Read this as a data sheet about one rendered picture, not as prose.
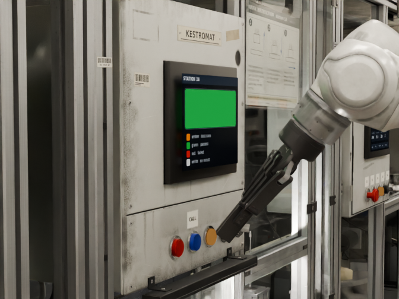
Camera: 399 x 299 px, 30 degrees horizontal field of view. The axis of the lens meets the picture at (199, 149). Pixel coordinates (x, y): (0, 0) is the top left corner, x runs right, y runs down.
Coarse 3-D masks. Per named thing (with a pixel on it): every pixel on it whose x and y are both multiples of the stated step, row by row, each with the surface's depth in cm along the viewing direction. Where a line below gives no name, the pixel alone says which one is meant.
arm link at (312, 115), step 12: (312, 96) 121; (300, 108) 122; (312, 108) 120; (324, 108) 119; (300, 120) 121; (312, 120) 120; (324, 120) 120; (336, 120) 120; (348, 120) 121; (312, 132) 120; (324, 132) 120; (336, 132) 121
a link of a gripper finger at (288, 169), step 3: (291, 162) 122; (288, 165) 122; (291, 165) 122; (285, 168) 122; (288, 168) 121; (291, 168) 122; (285, 171) 121; (288, 171) 121; (285, 174) 120; (288, 174) 121; (282, 177) 120; (285, 177) 120; (288, 177) 120; (279, 180) 121; (282, 180) 121; (285, 180) 121; (282, 183) 121
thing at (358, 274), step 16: (352, 0) 218; (352, 16) 218; (368, 16) 233; (352, 224) 224; (368, 224) 239; (352, 240) 224; (368, 240) 239; (352, 256) 224; (368, 256) 240; (384, 256) 303; (352, 272) 225; (368, 272) 240; (384, 272) 304; (352, 288) 225; (368, 288) 241; (384, 288) 304
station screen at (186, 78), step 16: (192, 80) 124; (208, 80) 129; (224, 80) 134; (192, 128) 124; (208, 128) 129; (224, 128) 135; (192, 144) 125; (208, 144) 130; (224, 144) 135; (192, 160) 125; (208, 160) 130; (224, 160) 135
